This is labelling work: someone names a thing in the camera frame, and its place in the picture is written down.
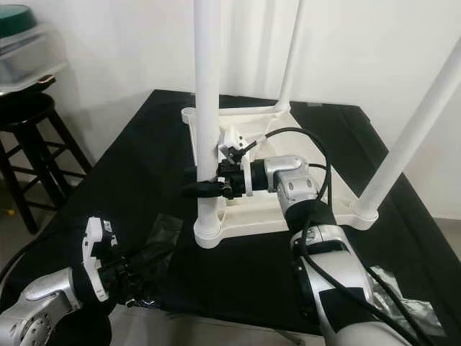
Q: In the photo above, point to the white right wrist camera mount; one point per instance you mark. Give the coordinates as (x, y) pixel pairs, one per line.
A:
(234, 137)

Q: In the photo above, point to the translucent storage box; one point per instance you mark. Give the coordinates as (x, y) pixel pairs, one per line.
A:
(29, 61)

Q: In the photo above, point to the white plastic table top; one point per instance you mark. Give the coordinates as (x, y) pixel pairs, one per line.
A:
(259, 220)

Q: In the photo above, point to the clear plastic wrap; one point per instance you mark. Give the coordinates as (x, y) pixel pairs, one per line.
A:
(403, 310)

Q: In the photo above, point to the green pot lid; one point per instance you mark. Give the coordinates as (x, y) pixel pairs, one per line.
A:
(14, 21)

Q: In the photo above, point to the black metal wok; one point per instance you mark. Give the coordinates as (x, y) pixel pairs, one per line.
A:
(14, 97)

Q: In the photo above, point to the grey tape piece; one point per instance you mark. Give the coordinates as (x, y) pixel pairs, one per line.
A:
(318, 105)

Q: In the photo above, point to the clear plastic bag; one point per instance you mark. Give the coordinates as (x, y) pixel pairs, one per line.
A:
(167, 227)

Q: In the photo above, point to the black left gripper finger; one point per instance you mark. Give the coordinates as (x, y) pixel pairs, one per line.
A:
(150, 254)
(145, 285)

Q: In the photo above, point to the black stool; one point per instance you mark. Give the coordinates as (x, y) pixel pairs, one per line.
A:
(29, 115)

